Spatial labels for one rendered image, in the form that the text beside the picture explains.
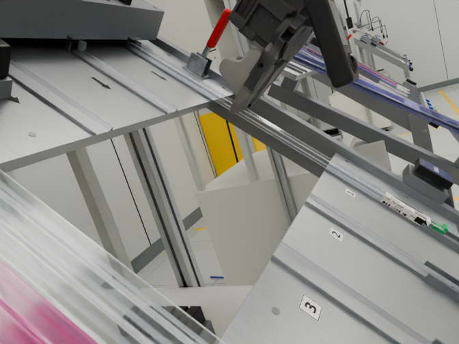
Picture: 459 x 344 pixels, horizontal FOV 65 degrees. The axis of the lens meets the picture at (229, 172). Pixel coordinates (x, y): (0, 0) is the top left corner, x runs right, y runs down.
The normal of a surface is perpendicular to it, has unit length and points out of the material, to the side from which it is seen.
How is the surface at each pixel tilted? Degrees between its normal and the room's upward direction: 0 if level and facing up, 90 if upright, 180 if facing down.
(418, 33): 90
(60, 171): 90
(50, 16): 135
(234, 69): 90
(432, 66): 90
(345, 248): 45
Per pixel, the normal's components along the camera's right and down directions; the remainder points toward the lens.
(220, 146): -0.41, 0.30
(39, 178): 0.86, -0.18
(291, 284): 0.40, -0.79
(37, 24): 0.82, 0.54
